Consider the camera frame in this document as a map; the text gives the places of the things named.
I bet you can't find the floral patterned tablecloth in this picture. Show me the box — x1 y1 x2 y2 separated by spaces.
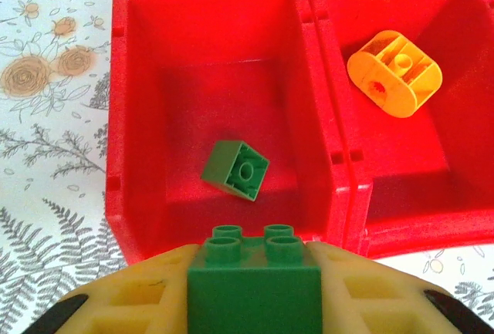
0 0 494 334

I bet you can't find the yellow rounded toy brick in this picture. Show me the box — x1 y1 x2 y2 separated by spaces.
346 29 444 119

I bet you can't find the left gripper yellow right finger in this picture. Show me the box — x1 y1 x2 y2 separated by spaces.
308 241 494 334

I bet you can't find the green toy brick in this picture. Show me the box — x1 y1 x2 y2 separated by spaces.
186 224 324 334
200 140 270 202

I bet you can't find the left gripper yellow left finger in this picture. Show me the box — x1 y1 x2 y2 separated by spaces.
26 243 201 334

